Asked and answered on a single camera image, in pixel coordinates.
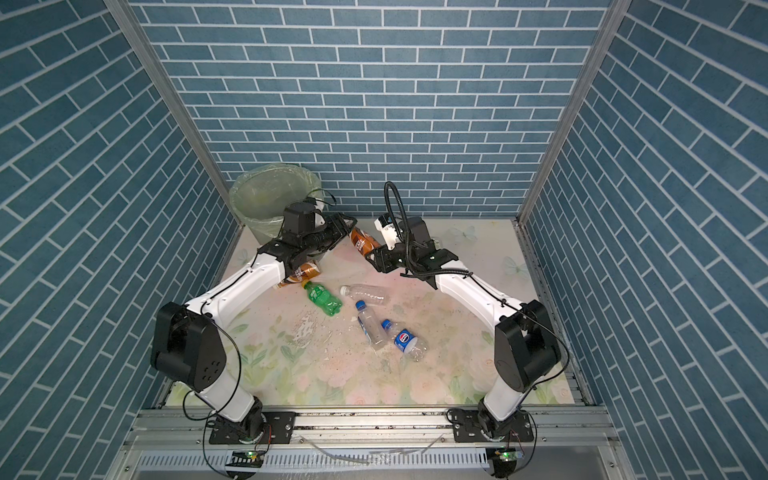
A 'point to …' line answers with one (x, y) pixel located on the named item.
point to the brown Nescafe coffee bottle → (362, 241)
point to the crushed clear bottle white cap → (368, 293)
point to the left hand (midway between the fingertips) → (354, 223)
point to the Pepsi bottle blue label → (415, 348)
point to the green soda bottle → (323, 299)
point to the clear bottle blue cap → (370, 326)
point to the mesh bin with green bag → (260, 195)
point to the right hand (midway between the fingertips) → (370, 249)
